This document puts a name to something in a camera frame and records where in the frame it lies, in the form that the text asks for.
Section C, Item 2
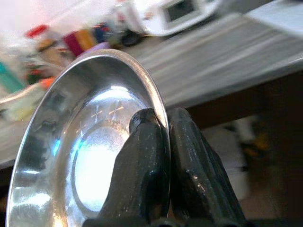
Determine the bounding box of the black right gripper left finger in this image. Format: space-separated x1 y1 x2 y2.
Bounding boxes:
98 107 171 223

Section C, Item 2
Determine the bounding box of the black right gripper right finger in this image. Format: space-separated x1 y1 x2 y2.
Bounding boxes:
169 107 247 225

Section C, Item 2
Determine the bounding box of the round steel plate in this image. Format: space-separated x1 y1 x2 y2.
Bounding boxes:
7 48 172 227

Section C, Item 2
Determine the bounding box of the white kitchen appliance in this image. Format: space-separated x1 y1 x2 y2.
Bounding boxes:
132 0 223 37

